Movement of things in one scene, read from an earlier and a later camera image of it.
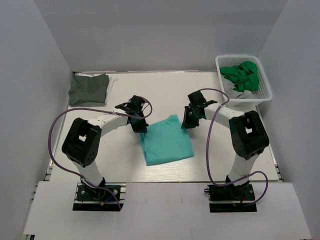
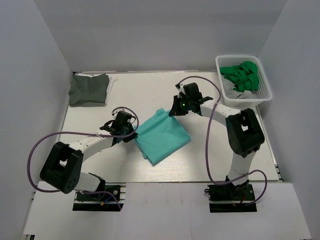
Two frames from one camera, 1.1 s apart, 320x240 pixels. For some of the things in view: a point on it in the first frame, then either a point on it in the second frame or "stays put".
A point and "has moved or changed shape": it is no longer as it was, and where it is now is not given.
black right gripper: (189, 116) to (176, 109)
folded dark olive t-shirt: (83, 89) stays put
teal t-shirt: (165, 141) has moved or changed shape
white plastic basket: (243, 80) stays put
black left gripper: (138, 122) to (127, 135)
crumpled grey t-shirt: (228, 86) stays put
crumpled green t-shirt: (245, 76) stays put
